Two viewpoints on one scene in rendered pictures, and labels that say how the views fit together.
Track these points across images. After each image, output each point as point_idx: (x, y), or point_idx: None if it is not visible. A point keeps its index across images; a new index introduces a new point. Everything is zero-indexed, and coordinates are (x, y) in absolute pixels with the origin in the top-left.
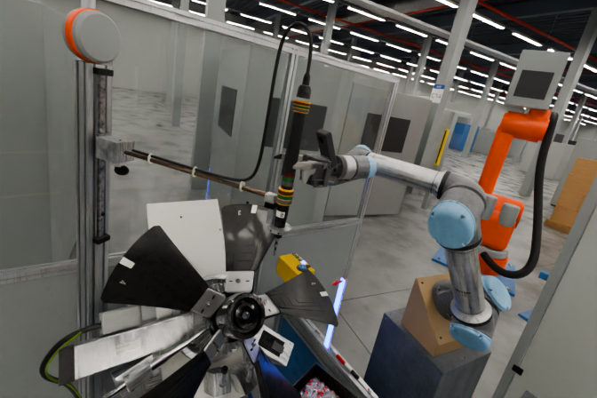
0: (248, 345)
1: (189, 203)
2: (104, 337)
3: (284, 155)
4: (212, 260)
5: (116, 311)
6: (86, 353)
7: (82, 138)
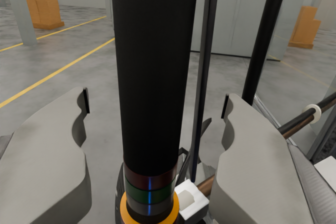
0: None
1: None
2: (187, 168)
3: (231, 110)
4: None
5: (203, 169)
6: (178, 160)
7: None
